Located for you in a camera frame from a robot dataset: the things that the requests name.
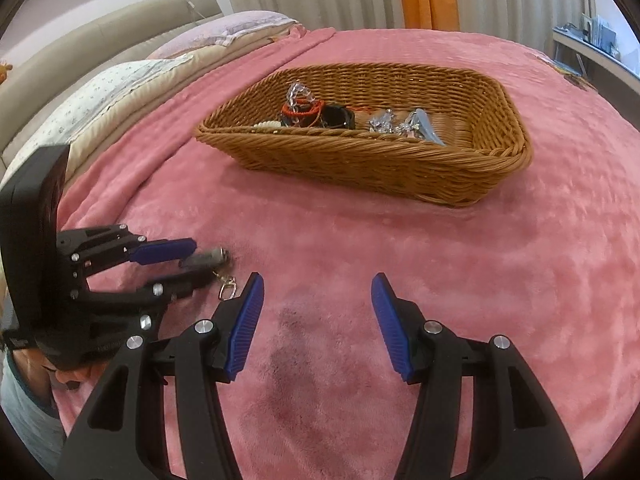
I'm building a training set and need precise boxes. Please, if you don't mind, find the pink bed blanket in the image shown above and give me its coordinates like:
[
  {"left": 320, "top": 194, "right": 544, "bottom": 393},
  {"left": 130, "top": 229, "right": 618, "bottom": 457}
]
[{"left": 58, "top": 28, "right": 639, "bottom": 479}]

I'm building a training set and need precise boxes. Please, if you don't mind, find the beige quilt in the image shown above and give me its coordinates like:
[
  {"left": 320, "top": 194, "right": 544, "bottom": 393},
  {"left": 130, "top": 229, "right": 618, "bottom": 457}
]
[{"left": 65, "top": 25, "right": 307, "bottom": 185}]

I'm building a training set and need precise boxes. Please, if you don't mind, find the clear spiral hair tie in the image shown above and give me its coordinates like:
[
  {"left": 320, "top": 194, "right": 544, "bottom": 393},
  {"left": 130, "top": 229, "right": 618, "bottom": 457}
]
[{"left": 368, "top": 109, "right": 407, "bottom": 137}]

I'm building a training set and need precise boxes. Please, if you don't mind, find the white desk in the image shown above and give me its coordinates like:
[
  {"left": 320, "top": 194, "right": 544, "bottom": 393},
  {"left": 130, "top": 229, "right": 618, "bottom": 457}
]
[{"left": 552, "top": 27, "right": 639, "bottom": 124}]

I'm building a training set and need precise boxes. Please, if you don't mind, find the brown wicker basket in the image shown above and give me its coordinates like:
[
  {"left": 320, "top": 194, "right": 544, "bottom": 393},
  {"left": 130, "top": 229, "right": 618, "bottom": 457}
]
[{"left": 195, "top": 63, "right": 533, "bottom": 207}]

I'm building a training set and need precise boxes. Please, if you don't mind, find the beige headboard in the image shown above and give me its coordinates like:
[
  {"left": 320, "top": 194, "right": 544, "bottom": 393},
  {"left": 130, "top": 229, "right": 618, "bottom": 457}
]
[{"left": 1, "top": 0, "right": 221, "bottom": 166}]

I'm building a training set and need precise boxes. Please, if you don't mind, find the white floral pillow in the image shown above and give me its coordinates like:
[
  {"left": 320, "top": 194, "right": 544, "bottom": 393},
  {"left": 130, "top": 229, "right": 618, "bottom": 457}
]
[{"left": 2, "top": 55, "right": 181, "bottom": 182}]

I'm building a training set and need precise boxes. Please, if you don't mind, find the pink pillow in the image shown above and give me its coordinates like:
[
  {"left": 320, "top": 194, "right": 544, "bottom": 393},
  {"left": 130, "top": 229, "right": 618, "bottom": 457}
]
[{"left": 148, "top": 10, "right": 298, "bottom": 60}]

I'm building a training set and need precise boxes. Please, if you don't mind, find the left hand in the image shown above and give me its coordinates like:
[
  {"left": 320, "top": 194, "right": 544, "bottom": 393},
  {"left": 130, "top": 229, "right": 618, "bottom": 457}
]
[{"left": 12, "top": 349, "right": 108, "bottom": 401}]

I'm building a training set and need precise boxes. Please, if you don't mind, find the grey keychain charm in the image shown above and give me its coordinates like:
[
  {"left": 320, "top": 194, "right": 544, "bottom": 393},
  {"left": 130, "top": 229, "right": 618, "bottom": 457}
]
[{"left": 179, "top": 247, "right": 238, "bottom": 300}]

